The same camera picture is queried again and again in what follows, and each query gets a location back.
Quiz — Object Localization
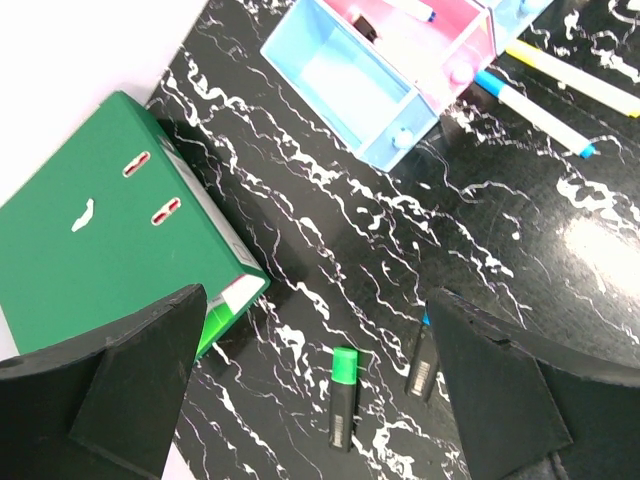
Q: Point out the white marker pen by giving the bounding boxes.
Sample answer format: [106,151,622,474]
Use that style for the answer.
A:
[385,0,436,23]

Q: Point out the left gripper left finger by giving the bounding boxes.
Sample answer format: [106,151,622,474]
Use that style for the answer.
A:
[1,284,207,479]

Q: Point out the pink bin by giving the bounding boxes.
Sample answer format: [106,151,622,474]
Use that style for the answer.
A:
[328,0,496,114]

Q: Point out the green ring binder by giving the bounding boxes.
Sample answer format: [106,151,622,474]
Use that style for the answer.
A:
[1,92,269,354]

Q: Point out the light blue bin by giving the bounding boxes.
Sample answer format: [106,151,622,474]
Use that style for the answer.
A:
[260,1,439,172]

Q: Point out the yellow capped white marker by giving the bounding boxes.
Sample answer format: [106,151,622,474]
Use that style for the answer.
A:
[505,40,639,118]

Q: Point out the teal blue bin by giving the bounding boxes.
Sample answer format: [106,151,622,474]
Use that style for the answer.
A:
[479,0,552,55]

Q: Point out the blue capped white marker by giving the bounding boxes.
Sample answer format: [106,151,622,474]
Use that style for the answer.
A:
[474,70,596,158]

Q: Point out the green sharpener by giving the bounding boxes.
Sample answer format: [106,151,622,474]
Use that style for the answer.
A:
[329,347,359,452]

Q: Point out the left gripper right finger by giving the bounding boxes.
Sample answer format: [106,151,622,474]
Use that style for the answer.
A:
[427,288,639,479]

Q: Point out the black marble mat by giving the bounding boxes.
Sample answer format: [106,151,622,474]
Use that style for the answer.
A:
[148,1,639,479]

